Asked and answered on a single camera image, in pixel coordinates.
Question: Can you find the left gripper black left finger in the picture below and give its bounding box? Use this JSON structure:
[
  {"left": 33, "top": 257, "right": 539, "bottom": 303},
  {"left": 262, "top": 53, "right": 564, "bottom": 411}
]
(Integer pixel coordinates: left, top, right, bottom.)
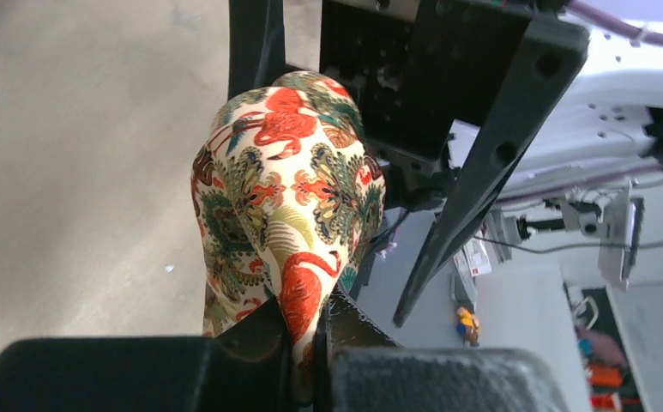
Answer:
[{"left": 0, "top": 300, "right": 289, "bottom": 411}]

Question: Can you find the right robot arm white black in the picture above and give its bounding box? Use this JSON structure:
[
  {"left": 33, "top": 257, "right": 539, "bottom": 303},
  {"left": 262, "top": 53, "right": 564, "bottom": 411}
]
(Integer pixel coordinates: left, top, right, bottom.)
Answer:
[{"left": 318, "top": 1, "right": 663, "bottom": 325}]

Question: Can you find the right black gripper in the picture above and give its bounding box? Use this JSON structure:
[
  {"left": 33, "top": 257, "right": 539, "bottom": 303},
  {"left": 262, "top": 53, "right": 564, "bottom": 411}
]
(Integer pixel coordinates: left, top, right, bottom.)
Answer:
[{"left": 319, "top": 1, "right": 589, "bottom": 327}]

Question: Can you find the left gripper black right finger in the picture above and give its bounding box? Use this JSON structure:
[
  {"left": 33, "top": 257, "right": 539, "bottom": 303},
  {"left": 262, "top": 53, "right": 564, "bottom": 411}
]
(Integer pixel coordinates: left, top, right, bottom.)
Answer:
[{"left": 314, "top": 293, "right": 568, "bottom": 411}]

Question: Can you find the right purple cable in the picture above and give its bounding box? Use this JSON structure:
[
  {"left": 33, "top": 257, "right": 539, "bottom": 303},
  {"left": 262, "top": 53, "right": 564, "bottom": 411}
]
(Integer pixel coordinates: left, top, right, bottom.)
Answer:
[{"left": 566, "top": 0, "right": 663, "bottom": 50}]

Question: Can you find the paisley orange green tie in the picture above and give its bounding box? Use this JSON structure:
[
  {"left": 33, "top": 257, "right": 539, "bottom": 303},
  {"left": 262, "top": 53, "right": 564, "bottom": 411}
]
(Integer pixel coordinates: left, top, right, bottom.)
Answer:
[{"left": 190, "top": 70, "right": 386, "bottom": 403}]

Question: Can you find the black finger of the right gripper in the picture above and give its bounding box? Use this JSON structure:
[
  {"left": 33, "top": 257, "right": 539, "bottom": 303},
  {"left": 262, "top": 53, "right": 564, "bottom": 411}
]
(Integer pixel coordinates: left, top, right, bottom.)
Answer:
[{"left": 228, "top": 0, "right": 286, "bottom": 99}]

